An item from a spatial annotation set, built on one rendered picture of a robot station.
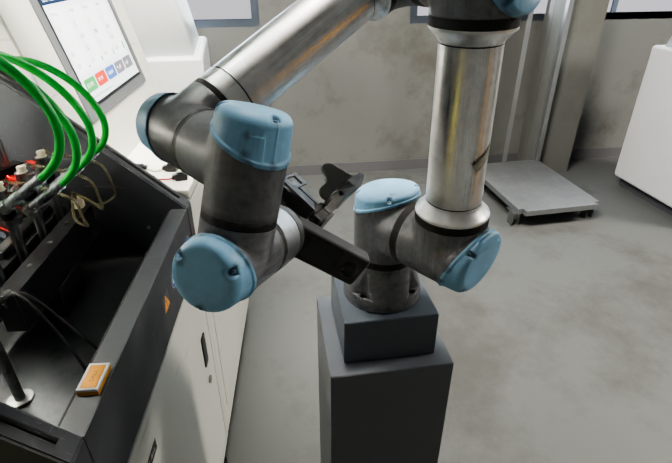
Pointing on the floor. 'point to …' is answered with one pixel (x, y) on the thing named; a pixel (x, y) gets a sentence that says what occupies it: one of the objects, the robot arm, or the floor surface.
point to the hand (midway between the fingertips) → (336, 211)
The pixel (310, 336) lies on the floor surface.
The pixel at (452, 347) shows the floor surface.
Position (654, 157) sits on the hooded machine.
